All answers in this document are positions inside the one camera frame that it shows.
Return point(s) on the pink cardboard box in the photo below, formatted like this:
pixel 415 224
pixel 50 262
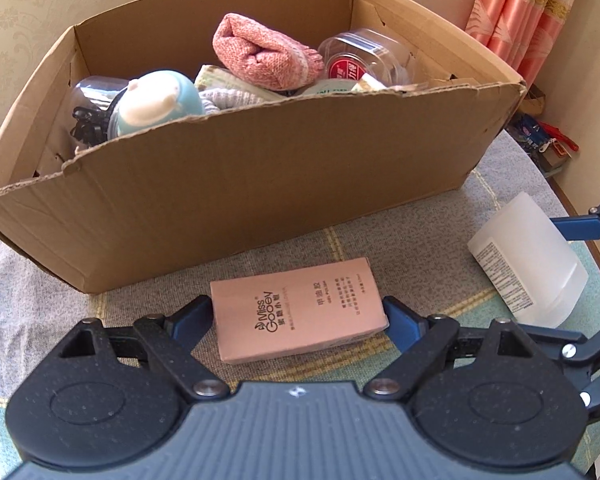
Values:
pixel 295 310

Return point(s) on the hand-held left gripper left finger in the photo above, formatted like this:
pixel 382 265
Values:
pixel 192 322

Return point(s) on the checked grey green table cloth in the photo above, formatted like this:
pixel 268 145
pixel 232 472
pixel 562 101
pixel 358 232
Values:
pixel 430 240

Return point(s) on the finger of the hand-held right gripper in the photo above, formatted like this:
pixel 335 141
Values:
pixel 580 227
pixel 575 347

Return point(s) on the pink curtain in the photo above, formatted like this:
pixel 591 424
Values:
pixel 520 20

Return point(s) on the clear jar of black clips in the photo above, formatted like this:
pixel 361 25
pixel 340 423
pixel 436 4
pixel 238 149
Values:
pixel 87 110

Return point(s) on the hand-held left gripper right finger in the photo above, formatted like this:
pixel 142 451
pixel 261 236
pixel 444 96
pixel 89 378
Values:
pixel 402 327

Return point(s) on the grey white sock blue band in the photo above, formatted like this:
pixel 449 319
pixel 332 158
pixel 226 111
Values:
pixel 225 99

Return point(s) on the light blue toy figure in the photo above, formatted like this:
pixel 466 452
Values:
pixel 155 105

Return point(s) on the brown paper bag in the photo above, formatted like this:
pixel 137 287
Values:
pixel 532 100

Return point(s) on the blue plastic bag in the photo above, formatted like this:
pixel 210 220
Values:
pixel 527 132

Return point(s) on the red tool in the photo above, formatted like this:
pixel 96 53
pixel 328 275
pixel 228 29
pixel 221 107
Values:
pixel 557 137

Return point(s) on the green white tissue packet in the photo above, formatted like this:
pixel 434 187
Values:
pixel 220 79

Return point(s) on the pink knit sock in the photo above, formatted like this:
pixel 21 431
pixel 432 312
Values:
pixel 260 55

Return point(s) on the white bottle with green label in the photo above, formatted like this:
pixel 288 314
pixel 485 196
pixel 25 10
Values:
pixel 525 255

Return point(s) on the clear round plastic container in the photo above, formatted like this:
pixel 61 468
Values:
pixel 360 55

